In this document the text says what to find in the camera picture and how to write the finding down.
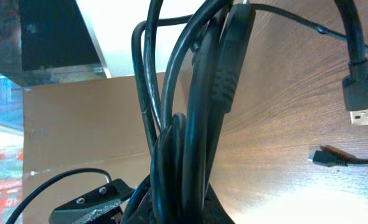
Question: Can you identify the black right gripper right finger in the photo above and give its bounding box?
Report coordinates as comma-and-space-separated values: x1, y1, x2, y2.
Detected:
203, 184, 235, 224

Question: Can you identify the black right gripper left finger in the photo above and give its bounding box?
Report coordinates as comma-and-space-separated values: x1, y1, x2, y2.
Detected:
49, 179, 134, 224

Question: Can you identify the thin black micro-usb cable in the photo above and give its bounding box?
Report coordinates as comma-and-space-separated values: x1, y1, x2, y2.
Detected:
157, 2, 368, 167

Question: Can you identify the thick black usb cable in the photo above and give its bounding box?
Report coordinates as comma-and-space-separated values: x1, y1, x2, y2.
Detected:
121, 0, 368, 224

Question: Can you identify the dark wall window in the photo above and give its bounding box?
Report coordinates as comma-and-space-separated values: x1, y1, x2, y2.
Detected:
18, 0, 106, 78

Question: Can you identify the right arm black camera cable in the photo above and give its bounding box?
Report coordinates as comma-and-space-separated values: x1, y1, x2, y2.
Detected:
4, 167, 113, 224

